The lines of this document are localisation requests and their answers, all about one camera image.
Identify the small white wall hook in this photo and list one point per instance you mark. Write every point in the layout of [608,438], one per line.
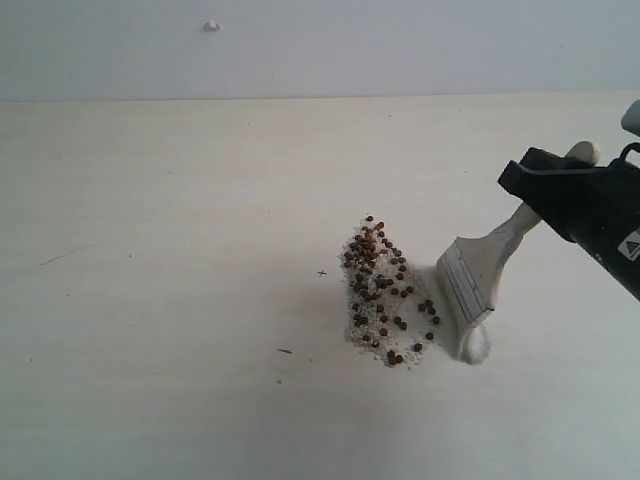
[211,26]

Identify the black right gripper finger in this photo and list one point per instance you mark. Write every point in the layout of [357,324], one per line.
[562,191]

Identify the wide white wooden paint brush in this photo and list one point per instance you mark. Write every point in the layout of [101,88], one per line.
[465,283]

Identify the scattered brown pellets and rice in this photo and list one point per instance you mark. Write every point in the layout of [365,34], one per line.
[393,314]

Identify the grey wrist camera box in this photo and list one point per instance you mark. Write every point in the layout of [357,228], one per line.
[630,121]

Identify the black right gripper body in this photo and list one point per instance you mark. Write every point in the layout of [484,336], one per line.
[619,255]

